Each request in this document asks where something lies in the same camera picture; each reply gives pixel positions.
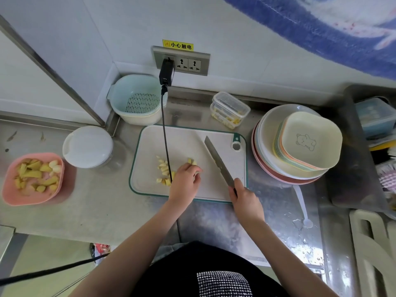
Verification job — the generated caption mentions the clear container with yellow food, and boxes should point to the clear container with yellow food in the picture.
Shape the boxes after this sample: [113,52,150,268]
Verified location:
[210,103,244,130]

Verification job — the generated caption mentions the clear lidded food container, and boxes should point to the clear lidded food container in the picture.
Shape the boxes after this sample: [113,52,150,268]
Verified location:
[212,91,251,120]

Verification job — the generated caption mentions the person's right forearm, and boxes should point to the person's right forearm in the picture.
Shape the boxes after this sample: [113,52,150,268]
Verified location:
[234,217,339,297]

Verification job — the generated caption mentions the stack of pastel square bowls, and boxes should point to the stack of pastel square bowls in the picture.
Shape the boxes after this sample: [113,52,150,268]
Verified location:
[272,111,343,172]

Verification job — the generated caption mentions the steel kitchen knife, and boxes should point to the steel kitchen knife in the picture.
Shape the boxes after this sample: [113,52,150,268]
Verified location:
[204,136,238,195]

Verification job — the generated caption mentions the person's left hand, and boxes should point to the person's left hand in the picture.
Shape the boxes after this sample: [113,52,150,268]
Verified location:
[168,163,202,208]

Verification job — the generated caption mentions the black power adapter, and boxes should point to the black power adapter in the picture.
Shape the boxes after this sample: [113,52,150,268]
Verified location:
[159,58,174,87]

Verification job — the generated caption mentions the white plastic stool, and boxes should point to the white plastic stool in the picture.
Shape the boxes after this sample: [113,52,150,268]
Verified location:
[349,209,396,297]

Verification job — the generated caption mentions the pink white bristle brush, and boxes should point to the pink white bristle brush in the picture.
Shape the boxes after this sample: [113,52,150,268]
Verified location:
[375,161,396,196]

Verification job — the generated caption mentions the black cable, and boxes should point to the black cable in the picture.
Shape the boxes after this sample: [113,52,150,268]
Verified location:
[0,85,173,286]

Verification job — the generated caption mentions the white green-rimmed cutting board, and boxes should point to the white green-rimmed cutting board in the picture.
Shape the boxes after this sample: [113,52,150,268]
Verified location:
[129,124,248,204]

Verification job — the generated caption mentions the white strainer outer bowl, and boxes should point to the white strainer outer bowl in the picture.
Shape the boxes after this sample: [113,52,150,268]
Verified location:
[107,86,165,126]

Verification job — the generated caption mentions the light blue strainer basket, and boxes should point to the light blue strainer basket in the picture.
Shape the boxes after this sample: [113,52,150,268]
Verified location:
[110,74,168,114]

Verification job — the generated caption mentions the person's right hand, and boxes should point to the person's right hand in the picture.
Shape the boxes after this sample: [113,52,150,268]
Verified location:
[229,178,265,226]

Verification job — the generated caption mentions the person's left forearm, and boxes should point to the person's left forearm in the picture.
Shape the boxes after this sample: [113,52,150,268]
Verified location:
[70,198,195,297]

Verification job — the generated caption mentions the heap of cut potato chunks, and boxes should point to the heap of cut potato chunks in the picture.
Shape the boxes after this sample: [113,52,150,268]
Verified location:
[13,159,62,195]

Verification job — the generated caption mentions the large white plate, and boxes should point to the large white plate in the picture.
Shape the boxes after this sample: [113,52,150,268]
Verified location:
[257,104,329,180]

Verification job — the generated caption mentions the metal frame bar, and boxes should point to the metal frame bar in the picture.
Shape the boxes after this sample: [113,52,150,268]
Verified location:
[0,15,106,127]

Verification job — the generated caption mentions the grey wall socket panel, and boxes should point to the grey wall socket panel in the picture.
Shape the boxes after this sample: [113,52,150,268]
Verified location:
[151,46,211,76]

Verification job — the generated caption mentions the blue lidded plastic box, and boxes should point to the blue lidded plastic box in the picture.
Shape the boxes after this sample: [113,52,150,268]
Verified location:
[355,97,396,140]

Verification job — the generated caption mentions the red packet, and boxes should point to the red packet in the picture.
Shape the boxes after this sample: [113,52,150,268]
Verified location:
[92,243,111,262]

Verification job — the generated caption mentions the yellow warning label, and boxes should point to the yellow warning label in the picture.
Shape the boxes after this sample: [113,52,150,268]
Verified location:
[162,39,194,52]

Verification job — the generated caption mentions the glass bowl with white lid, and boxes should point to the glass bowl with white lid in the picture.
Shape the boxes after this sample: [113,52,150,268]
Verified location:
[62,125,127,171]

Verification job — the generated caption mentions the black sequined garment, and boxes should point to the black sequined garment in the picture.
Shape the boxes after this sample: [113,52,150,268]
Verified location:
[132,240,290,297]

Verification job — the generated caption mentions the pink square bowl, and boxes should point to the pink square bowl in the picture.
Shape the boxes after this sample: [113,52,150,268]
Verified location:
[2,152,65,207]

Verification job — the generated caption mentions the white plastic spoon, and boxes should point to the white plastic spoon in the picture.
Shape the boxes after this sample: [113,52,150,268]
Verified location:
[292,185,314,229]

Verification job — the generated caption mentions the pile of chopped pale pieces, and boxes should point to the pile of chopped pale pieces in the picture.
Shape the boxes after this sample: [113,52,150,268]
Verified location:
[156,155,198,187]

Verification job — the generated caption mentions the pink plate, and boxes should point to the pink plate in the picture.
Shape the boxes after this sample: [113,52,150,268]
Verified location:
[251,125,323,185]

